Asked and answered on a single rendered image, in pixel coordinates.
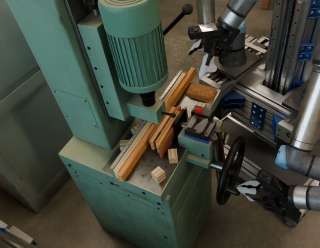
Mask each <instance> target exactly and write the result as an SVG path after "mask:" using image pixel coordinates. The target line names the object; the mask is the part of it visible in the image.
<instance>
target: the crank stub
mask: <svg viewBox="0 0 320 248"><path fill-rule="evenodd" d="M225 191H227V192H229V193H231V194H233V195H236V196H239V195H240V192H239V191H238V189H236V188H233V187H229V186H225Z"/></svg>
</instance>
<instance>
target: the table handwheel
mask: <svg viewBox="0 0 320 248"><path fill-rule="evenodd" d="M245 149H246V139H245V137H244V136H238V137H237V138H236V139H235V141H234V142H233V144H232V146H231V148H230V150H229V152H228V154H227V157H226V159H225V162H224V163H222V162H219V161H218V162H216V161H215V160H212V162H211V164H210V166H209V167H210V168H213V169H216V170H218V171H221V174H220V178H219V182H218V186H217V192H216V201H217V203H218V204H219V205H224V204H225V203H226V202H227V201H228V199H229V197H230V195H231V193H229V192H227V191H225V186H229V187H233V188H234V186H235V184H236V181H237V178H238V175H239V172H240V170H241V166H242V163H243V159H244V154H245ZM237 151H238V155H237V158H236V160H235V162H233V160H234V158H235V155H236V153H237Z"/></svg>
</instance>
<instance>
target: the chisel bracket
mask: <svg viewBox="0 0 320 248"><path fill-rule="evenodd" d="M155 100H156V103H155V104H154V105H153V106H150V107H146V106H144V105H143V103H142V98H141V97H140V95H139V93H134V94H133V95H132V96H131V97H130V99H129V100H128V101H127V103H126V105H127V109H128V112H129V115H130V116H133V117H136V118H139V119H143V120H146V121H149V122H152V123H155V124H159V123H160V122H161V120H162V119H163V117H164V116H165V115H164V114H161V112H166V106H165V101H164V100H161V99H157V98H155Z"/></svg>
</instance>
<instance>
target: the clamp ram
mask: <svg viewBox="0 0 320 248"><path fill-rule="evenodd" d="M186 122H187V120H186V110H185V109H182V110H181V112H180V113H179V115H178V116H177V118H176V120H175V121H174V123H173V129H174V136H175V139H178V135H179V134H180V132H181V130H182V129H183V127H184V126H187V125H188V123H186Z"/></svg>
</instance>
